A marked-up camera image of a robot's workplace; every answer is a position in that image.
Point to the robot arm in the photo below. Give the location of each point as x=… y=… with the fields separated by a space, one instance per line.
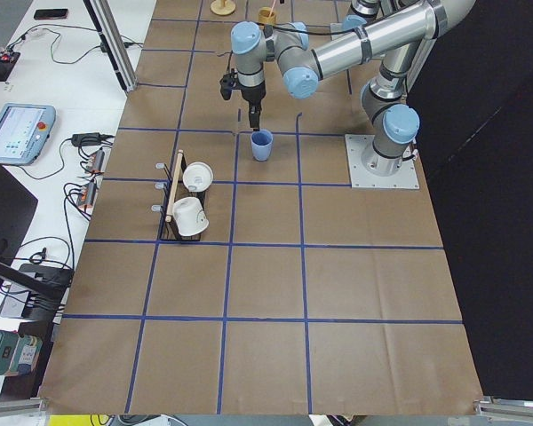
x=364 y=35

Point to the black wire mug rack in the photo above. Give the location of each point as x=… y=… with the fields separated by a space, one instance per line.
x=174 y=190

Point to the black smartphone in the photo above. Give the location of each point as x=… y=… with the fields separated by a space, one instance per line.
x=51 y=14

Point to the light blue plastic cup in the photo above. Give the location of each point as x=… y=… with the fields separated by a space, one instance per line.
x=261 y=144

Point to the wooden bamboo cup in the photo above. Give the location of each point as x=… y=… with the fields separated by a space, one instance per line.
x=267 y=16

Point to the wooden mug tree stand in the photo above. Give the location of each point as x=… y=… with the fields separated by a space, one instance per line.
x=223 y=7

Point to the blue teach pendant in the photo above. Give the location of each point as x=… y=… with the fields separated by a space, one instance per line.
x=24 y=129

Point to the white mug showing base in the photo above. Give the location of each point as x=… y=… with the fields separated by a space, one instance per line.
x=197 y=177

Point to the black monitor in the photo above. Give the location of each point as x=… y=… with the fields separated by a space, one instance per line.
x=17 y=209

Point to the orange usb hub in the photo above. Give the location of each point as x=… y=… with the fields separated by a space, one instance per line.
x=94 y=164
x=87 y=196

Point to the white mug with smiley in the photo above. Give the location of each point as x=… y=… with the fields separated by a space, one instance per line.
x=189 y=216

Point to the black power adapter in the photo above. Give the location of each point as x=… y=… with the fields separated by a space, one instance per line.
x=86 y=139

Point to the green box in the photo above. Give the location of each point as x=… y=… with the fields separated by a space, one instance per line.
x=18 y=353

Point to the aluminium frame post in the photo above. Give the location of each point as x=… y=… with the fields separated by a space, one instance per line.
x=104 y=22

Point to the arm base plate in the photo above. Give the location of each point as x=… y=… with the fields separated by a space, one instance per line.
x=369 y=170

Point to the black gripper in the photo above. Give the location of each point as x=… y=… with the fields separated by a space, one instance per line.
x=253 y=94

